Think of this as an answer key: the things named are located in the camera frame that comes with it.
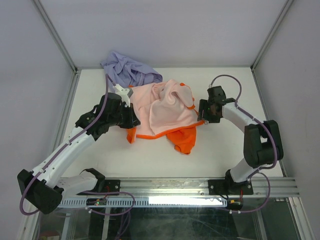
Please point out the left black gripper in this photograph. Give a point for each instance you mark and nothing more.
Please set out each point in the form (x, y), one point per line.
(133, 121)

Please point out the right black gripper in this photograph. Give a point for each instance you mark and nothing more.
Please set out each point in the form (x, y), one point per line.
(203, 104)

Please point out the orange jacket with pink lining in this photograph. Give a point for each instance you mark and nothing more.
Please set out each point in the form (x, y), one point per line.
(165, 109)

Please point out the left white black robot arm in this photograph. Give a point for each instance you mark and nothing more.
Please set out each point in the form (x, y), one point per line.
(44, 186)

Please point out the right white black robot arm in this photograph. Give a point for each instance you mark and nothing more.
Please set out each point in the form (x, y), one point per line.
(262, 144)

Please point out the crumpled lavender garment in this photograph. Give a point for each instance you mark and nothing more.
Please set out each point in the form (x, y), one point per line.
(125, 71)

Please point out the small electronics board with leds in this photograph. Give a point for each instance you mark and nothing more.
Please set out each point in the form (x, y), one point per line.
(96, 202)

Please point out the black connector with yellow plug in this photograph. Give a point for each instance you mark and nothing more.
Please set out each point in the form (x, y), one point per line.
(234, 204)

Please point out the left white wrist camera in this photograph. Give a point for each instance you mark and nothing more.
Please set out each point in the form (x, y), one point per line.
(124, 93)

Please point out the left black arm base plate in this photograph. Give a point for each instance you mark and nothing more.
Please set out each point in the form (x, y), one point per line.
(110, 186)

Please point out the right aluminium frame post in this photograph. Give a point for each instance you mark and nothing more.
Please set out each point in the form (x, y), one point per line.
(271, 34)

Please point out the aluminium frame post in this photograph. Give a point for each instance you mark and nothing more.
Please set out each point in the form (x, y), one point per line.
(54, 34)
(271, 34)

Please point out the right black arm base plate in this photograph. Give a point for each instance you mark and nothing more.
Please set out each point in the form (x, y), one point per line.
(223, 187)

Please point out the white slotted cable duct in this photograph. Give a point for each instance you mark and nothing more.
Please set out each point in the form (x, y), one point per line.
(148, 202)

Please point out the aluminium mounting rail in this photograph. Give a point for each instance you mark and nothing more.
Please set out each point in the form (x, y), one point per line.
(279, 187)

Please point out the left aluminium frame post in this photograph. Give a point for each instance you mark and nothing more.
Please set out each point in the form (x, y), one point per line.
(54, 34)

